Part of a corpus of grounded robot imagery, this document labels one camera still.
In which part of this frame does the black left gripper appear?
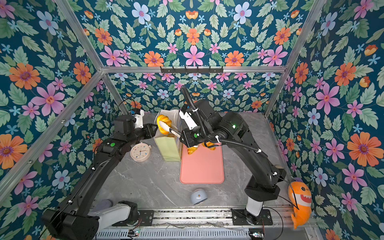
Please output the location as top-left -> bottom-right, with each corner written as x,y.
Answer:
125,121 -> 159,146

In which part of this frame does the striped yellow bread roll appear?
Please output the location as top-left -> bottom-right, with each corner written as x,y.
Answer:
156,115 -> 172,135

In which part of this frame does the orange croissant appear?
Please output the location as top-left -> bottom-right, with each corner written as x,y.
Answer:
202,142 -> 216,151

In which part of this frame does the green painted paper bag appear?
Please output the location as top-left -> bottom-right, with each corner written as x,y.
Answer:
155,110 -> 183,162

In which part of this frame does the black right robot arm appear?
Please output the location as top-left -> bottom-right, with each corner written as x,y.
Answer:
180,87 -> 287,217

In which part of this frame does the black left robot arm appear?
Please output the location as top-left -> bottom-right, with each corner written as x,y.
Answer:
42,115 -> 158,240

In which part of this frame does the yellow croissant left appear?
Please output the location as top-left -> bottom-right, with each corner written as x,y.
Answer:
187,146 -> 199,155

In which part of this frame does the pink round alarm clock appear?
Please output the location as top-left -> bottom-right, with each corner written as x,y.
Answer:
130,143 -> 152,163

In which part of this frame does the pink plastic tray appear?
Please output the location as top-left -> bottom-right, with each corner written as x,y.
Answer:
180,145 -> 225,185

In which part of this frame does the orange shark plush toy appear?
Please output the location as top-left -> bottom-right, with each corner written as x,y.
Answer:
288,181 -> 312,230

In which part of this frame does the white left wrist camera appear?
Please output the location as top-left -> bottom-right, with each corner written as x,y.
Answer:
131,108 -> 145,129

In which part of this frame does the black hook rail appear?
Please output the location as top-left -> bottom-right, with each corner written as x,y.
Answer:
160,67 -> 224,74

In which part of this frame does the metal base rail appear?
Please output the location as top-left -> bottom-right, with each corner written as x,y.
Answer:
95,205 -> 322,240

